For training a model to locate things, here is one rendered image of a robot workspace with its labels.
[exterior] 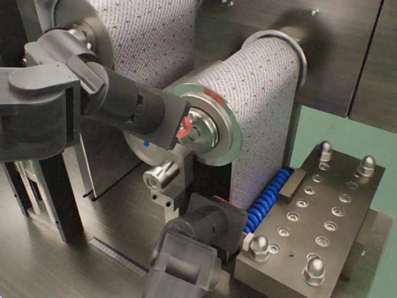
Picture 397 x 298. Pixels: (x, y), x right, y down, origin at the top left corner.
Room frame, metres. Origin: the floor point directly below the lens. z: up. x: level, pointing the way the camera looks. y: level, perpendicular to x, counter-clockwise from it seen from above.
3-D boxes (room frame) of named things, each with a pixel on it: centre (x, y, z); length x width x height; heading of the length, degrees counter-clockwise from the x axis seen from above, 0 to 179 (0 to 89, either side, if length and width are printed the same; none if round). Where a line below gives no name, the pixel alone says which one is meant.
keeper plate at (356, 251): (0.48, -0.33, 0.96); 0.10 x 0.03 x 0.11; 146
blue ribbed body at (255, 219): (0.54, -0.14, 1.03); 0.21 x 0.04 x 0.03; 146
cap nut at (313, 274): (0.36, -0.19, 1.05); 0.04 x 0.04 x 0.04
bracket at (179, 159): (0.47, 0.05, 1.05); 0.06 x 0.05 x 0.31; 146
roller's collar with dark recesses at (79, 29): (0.61, 0.22, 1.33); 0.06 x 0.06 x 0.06; 56
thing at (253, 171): (0.55, -0.12, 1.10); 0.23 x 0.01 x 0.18; 146
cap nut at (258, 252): (0.41, -0.11, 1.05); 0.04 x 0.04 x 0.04
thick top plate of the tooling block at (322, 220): (0.52, -0.24, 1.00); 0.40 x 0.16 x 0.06; 146
